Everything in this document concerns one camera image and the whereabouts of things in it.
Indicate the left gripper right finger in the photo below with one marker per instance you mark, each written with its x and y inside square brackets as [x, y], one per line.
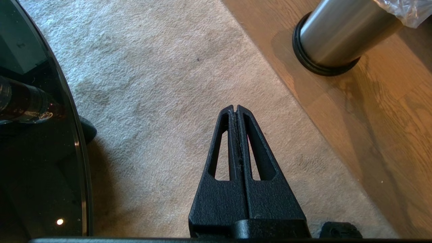
[270, 202]

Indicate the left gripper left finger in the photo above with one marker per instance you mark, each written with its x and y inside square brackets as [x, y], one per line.
[219, 202]

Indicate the round steel trash bin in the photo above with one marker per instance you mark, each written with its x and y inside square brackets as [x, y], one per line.
[341, 37]

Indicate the clear plastic bin liner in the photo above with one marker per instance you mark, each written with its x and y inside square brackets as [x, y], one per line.
[405, 10]

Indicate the grey carpet rug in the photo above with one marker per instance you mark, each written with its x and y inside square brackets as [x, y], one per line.
[189, 84]

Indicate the black table foot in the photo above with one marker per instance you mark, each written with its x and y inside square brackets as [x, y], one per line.
[88, 130]

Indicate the round black glass table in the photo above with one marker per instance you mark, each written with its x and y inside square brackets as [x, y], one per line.
[37, 152]

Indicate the black table leg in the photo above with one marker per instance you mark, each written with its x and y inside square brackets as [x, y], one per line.
[23, 101]

